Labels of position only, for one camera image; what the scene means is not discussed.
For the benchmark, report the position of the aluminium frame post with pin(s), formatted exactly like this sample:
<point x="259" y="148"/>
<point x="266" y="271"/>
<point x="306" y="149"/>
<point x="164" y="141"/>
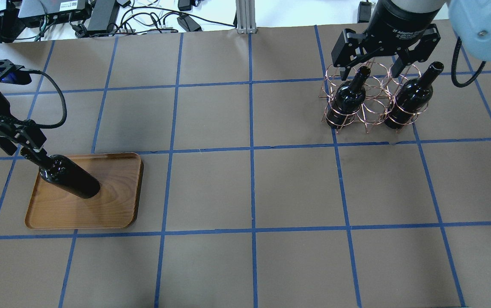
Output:
<point x="245" y="13"/>

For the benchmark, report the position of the dark wine bottle in basket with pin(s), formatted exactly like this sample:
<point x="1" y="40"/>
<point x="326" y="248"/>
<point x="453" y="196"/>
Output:
<point x="347" y="100"/>

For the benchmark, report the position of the black power adapter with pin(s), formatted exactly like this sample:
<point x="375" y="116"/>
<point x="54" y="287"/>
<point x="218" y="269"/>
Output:
<point x="103" y="17"/>

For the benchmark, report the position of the black power brick on desk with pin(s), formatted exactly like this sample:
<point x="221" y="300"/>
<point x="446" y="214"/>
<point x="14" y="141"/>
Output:
<point x="188" y="24"/>

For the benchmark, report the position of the dark wine bottle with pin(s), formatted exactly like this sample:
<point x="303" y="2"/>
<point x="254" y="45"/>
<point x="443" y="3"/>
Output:
<point x="413" y="96"/>
<point x="347" y="100"/>
<point x="62" y="172"/>

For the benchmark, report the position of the wooden tray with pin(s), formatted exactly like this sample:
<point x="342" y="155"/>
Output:
<point x="114" y="206"/>

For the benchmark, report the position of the copper wire bottle basket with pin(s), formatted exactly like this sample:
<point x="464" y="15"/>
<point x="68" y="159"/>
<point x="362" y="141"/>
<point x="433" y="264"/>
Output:
<point x="381" y="92"/>

